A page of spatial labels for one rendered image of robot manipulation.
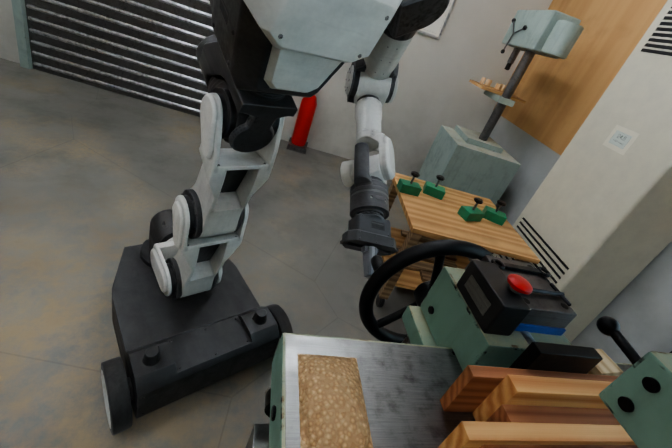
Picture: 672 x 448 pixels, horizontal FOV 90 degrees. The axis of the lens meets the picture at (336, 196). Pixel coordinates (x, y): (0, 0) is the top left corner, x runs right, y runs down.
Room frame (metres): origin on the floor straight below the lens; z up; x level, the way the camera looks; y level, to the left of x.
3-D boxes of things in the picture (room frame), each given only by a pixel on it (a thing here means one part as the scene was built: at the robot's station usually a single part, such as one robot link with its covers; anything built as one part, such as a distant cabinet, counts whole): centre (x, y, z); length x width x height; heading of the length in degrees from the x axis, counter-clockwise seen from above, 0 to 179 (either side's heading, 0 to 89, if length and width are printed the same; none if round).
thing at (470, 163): (2.50, -0.86, 0.79); 0.62 x 0.48 x 1.58; 8
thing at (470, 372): (0.28, -0.30, 0.93); 0.23 x 0.01 x 0.07; 107
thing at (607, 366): (0.37, -0.42, 0.92); 0.05 x 0.04 x 0.04; 113
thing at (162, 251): (0.90, 0.43, 0.28); 0.21 x 0.20 x 0.13; 47
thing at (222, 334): (0.87, 0.41, 0.19); 0.64 x 0.52 x 0.33; 47
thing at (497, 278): (0.38, -0.27, 0.99); 0.13 x 0.11 x 0.06; 107
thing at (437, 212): (1.63, -0.63, 0.32); 0.66 x 0.57 x 0.64; 101
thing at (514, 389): (0.27, -0.31, 0.94); 0.18 x 0.02 x 0.07; 107
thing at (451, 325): (0.38, -0.27, 0.91); 0.15 x 0.14 x 0.09; 107
